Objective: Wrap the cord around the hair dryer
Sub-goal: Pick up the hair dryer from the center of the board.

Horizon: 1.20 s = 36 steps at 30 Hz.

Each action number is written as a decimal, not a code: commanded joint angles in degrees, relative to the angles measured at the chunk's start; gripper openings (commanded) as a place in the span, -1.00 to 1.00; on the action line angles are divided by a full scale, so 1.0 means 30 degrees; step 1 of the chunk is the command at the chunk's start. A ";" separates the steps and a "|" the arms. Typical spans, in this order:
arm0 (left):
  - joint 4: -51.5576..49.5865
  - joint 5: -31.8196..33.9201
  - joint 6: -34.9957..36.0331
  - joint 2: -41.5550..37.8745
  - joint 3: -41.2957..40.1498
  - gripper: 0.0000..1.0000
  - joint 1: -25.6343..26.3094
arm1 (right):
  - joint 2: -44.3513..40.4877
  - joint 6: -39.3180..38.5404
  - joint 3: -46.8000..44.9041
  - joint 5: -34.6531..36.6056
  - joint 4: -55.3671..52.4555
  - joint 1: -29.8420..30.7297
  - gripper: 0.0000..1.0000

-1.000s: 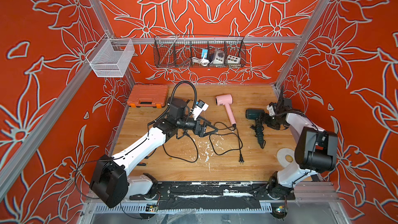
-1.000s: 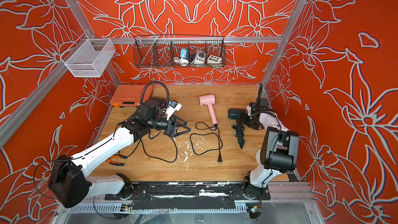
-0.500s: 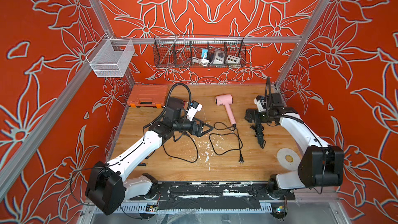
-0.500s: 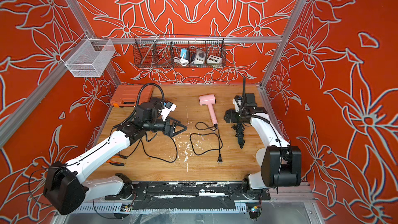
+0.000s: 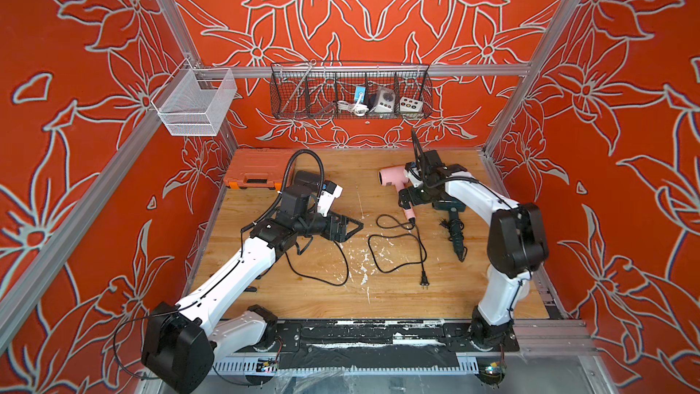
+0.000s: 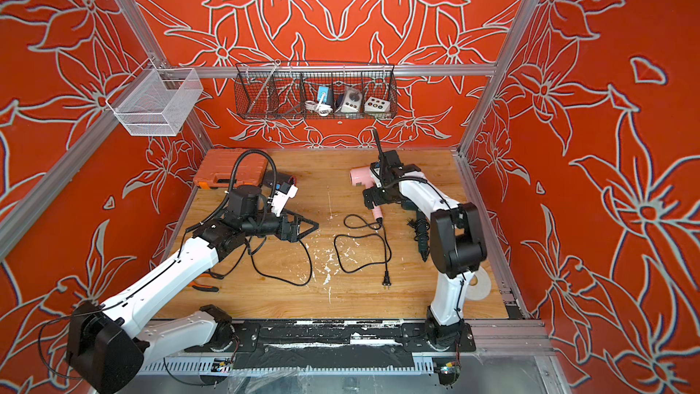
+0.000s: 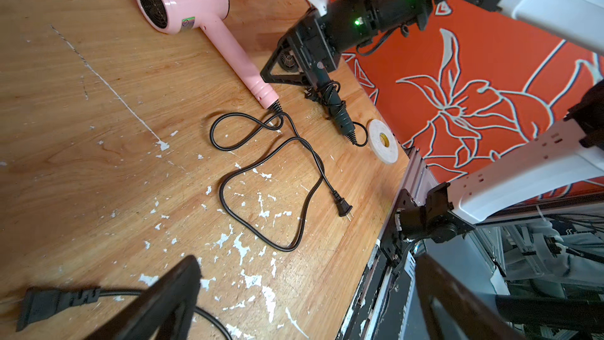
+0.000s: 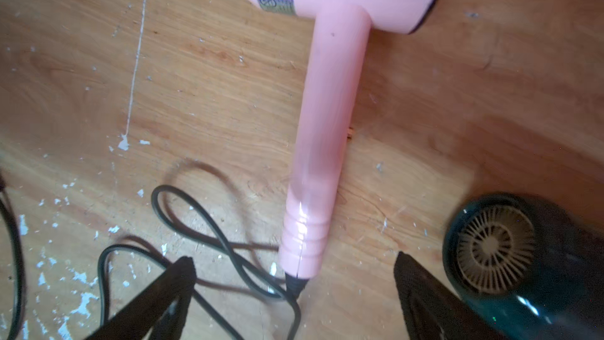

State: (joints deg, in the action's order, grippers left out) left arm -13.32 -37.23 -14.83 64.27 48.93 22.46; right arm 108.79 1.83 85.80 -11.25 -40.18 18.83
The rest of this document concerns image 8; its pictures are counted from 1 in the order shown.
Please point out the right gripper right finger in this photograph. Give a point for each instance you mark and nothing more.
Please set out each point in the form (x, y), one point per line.
(430, 310)

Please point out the pink hair dryer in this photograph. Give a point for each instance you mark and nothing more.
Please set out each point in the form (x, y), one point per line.
(338, 47)

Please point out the dark green hair dryer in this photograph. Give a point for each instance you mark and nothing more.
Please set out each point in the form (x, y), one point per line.
(525, 267)

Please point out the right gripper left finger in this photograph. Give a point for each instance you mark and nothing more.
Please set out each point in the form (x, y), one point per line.
(160, 311)

